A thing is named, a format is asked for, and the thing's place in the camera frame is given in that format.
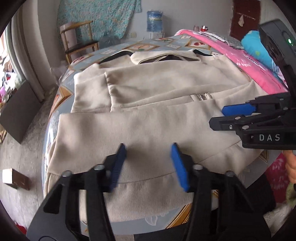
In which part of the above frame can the clear plastic bag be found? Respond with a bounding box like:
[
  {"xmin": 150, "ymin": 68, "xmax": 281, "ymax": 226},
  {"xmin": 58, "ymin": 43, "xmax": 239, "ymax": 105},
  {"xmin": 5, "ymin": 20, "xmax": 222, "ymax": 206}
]
[{"xmin": 50, "ymin": 60, "xmax": 68, "ymax": 86}]

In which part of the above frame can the cream jacket with black trim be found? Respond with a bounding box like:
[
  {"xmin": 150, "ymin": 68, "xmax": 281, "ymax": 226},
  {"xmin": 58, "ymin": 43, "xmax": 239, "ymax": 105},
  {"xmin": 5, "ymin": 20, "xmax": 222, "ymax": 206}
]
[{"xmin": 43, "ymin": 49, "xmax": 269, "ymax": 223}]

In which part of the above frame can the person's right hand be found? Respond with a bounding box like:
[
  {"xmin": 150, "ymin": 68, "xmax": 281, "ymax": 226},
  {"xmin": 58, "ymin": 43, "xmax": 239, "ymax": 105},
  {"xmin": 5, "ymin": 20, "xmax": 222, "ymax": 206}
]
[{"xmin": 283, "ymin": 150, "xmax": 296, "ymax": 184}]

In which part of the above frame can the wooden chair with dark seat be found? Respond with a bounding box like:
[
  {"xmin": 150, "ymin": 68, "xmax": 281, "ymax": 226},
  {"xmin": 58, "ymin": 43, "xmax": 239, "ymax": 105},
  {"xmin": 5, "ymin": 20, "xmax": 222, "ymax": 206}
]
[{"xmin": 60, "ymin": 21, "xmax": 99, "ymax": 65}]

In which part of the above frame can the white water dispenser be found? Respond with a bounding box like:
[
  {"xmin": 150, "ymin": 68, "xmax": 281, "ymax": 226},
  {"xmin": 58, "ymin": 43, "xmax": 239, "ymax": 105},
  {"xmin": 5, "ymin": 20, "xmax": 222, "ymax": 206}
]
[{"xmin": 149, "ymin": 32, "xmax": 165, "ymax": 39}]

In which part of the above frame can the teal floral hanging cloth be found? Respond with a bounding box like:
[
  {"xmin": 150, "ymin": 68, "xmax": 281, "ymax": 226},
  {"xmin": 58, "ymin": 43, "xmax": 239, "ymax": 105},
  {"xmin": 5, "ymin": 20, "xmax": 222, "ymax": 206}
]
[{"xmin": 57, "ymin": 0, "xmax": 142, "ymax": 40}]

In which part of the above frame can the pink floral blanket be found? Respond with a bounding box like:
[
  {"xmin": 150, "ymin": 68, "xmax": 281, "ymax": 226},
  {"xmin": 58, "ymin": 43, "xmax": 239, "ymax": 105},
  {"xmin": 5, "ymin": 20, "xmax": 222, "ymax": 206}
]
[{"xmin": 175, "ymin": 29, "xmax": 288, "ymax": 94}]

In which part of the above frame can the small brown cardboard box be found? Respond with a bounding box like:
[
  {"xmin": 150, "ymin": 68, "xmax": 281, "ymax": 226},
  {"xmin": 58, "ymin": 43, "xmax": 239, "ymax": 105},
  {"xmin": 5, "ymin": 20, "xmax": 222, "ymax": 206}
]
[{"xmin": 2, "ymin": 168, "xmax": 30, "ymax": 190}]

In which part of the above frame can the dark grey cabinet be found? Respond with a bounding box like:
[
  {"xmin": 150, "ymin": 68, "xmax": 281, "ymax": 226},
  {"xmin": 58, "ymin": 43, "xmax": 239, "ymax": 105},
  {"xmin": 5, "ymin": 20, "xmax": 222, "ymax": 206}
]
[{"xmin": 1, "ymin": 81, "xmax": 42, "ymax": 143}]

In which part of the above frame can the blue polka dot pillow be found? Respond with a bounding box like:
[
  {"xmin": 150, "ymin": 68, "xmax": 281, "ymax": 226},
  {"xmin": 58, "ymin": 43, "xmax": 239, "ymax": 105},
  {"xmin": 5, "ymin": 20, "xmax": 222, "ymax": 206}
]
[{"xmin": 241, "ymin": 30, "xmax": 284, "ymax": 79}]

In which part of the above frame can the grey curtain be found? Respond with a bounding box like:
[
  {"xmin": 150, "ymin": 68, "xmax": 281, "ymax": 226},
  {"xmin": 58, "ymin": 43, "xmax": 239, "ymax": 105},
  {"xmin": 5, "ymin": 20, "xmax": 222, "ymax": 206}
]
[{"xmin": 7, "ymin": 1, "xmax": 55, "ymax": 101}]

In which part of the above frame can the dark red wall hanging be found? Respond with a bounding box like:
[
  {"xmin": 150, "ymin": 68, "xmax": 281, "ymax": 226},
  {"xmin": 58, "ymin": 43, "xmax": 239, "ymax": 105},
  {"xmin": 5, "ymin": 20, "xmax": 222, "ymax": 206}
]
[{"xmin": 230, "ymin": 0, "xmax": 261, "ymax": 41}]

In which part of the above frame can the blue water jug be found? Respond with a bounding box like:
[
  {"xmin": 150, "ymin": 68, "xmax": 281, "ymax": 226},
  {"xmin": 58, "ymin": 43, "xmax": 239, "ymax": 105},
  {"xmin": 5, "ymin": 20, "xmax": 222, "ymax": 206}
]
[{"xmin": 147, "ymin": 10, "xmax": 163, "ymax": 33}]

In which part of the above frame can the fruit pattern tablecloth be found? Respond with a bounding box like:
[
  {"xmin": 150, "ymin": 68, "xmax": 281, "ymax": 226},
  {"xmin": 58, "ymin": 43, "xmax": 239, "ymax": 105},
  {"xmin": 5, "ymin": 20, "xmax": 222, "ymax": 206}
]
[{"xmin": 41, "ymin": 37, "xmax": 270, "ymax": 232}]

